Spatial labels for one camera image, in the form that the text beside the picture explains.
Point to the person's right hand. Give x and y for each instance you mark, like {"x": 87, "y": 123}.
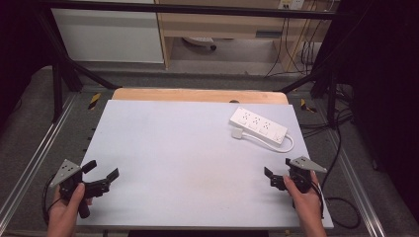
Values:
{"x": 309, "y": 207}

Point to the white plug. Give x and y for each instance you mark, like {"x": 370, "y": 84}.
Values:
{"x": 236, "y": 133}

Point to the white cabinet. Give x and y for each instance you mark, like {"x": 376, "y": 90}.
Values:
{"x": 108, "y": 36}

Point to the white wall socket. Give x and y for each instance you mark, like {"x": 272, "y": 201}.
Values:
{"x": 291, "y": 4}

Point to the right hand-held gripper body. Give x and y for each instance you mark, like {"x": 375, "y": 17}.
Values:
{"x": 304, "y": 177}

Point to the black metal frame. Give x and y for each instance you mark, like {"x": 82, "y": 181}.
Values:
{"x": 59, "y": 85}

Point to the wooden table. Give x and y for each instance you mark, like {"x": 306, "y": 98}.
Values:
{"x": 197, "y": 96}

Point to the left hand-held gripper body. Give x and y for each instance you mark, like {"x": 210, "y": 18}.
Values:
{"x": 66, "y": 171}

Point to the white power strip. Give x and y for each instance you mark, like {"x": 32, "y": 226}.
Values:
{"x": 258, "y": 125}

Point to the aluminium floor rail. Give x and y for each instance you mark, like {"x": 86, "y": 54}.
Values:
{"x": 355, "y": 184}
{"x": 36, "y": 154}

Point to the white device under desk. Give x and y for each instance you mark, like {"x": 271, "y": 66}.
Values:
{"x": 201, "y": 42}

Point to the person's left hand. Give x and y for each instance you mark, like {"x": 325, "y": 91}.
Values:
{"x": 62, "y": 217}

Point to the yellow black tape strip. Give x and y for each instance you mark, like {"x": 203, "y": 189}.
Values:
{"x": 94, "y": 101}
{"x": 307, "y": 106}

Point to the wooden desk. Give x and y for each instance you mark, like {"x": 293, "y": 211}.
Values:
{"x": 214, "y": 24}

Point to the black curtain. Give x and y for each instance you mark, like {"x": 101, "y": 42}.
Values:
{"x": 19, "y": 49}
{"x": 385, "y": 92}

